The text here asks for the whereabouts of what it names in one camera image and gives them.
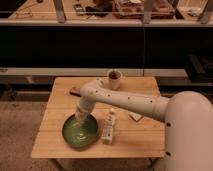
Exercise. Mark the yellow sponge-like end effector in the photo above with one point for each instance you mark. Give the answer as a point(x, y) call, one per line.
point(81, 117)

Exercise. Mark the green ceramic bowl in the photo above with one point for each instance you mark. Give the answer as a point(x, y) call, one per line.
point(80, 134)

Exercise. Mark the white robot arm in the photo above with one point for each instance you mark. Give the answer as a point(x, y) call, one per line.
point(188, 119)

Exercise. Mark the brown rectangular block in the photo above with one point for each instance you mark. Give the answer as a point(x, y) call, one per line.
point(75, 91)

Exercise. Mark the white squeeze bottle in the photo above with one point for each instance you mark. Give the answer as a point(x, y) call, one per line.
point(108, 129)

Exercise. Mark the white cup with brown contents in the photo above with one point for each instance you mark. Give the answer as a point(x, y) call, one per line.
point(114, 78)

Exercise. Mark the white sponge block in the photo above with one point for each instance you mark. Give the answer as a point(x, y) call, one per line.
point(136, 117)

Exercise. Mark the black device on shelf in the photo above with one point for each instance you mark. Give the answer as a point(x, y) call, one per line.
point(79, 9)

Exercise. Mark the red tray on shelf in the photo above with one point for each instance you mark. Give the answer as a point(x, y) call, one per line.
point(135, 9)

